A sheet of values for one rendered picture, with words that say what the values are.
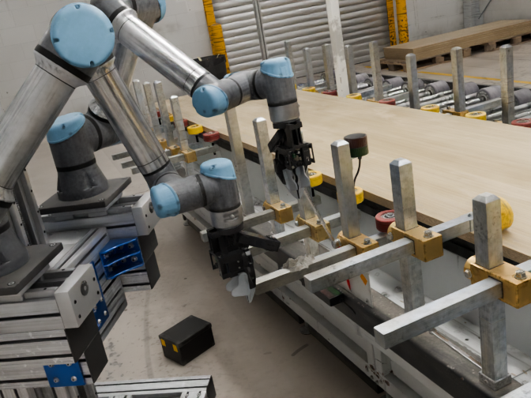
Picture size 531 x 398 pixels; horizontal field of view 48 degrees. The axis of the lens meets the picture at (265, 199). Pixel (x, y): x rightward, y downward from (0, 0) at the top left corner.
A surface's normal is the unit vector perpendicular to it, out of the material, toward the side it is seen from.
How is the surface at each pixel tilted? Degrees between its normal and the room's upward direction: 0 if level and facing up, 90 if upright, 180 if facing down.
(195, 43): 90
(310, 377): 0
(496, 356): 90
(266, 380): 0
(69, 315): 90
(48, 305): 90
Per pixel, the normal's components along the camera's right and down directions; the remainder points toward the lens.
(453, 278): -0.89, 0.29
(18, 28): 0.38, 0.25
